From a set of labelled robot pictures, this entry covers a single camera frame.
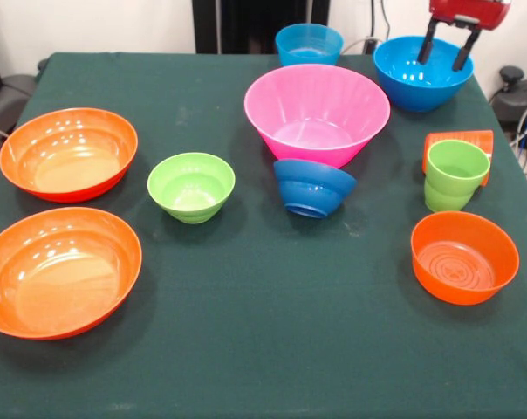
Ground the green bowl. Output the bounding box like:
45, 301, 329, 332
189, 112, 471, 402
147, 152, 236, 225

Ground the orange cup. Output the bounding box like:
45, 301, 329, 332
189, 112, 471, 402
421, 129, 495, 187

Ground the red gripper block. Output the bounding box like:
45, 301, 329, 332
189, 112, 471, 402
416, 0, 514, 72

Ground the dark grey floor base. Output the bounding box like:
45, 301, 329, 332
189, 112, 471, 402
0, 58, 51, 128
489, 65, 527, 132

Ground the dark green tablecloth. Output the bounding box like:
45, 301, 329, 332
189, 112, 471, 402
0, 52, 527, 419

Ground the dark blue bowl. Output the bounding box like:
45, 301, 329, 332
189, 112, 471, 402
273, 158, 359, 220

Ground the large light blue bowl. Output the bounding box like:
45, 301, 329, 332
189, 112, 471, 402
373, 36, 475, 113

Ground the small light blue bowl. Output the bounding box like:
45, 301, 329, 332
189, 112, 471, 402
275, 23, 345, 68

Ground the green cup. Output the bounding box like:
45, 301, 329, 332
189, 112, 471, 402
423, 139, 491, 213

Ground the large pink bowl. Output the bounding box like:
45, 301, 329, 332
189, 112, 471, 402
243, 63, 392, 169

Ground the small orange bowl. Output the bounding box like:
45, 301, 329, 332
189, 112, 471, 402
410, 210, 521, 306

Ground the large orange bowl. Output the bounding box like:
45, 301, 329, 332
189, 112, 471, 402
0, 206, 143, 341
0, 107, 139, 203

